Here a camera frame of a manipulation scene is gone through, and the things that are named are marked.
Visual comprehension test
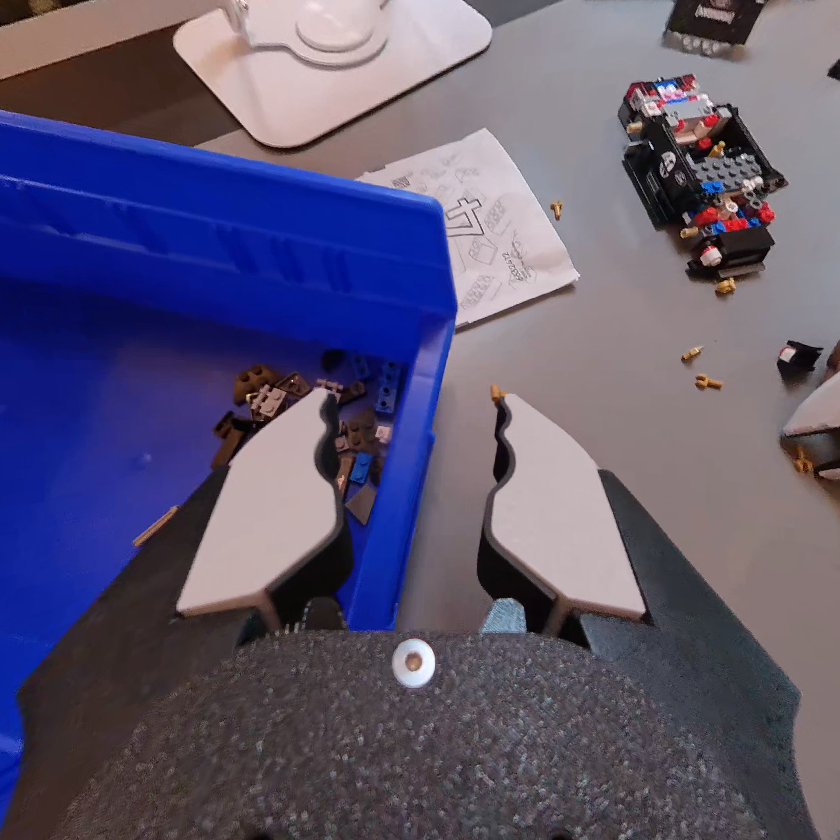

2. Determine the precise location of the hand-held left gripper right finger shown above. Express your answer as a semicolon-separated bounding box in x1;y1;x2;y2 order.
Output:
476;394;647;641

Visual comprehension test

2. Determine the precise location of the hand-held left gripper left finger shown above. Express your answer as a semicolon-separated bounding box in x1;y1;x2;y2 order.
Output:
176;387;355;631

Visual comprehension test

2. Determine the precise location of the pile of lego pieces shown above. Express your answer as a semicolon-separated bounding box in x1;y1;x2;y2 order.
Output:
211;349;404;526

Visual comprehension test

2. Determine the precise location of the blue plastic parts bin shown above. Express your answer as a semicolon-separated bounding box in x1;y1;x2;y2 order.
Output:
0;110;458;808

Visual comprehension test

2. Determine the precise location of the black printed lego plate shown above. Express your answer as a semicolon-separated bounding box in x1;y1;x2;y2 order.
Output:
664;0;769;56

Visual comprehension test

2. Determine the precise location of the tan lego bar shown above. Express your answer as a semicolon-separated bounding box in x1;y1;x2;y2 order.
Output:
131;505;180;547

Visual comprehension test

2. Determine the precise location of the white numbered paper bag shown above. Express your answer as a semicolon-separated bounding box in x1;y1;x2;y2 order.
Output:
354;128;581;329

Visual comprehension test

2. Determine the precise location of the black lego car model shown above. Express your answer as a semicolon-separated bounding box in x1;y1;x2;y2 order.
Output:
617;73;788;282

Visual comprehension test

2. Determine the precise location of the white book stand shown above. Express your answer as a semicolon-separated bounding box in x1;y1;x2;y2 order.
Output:
172;0;493;151

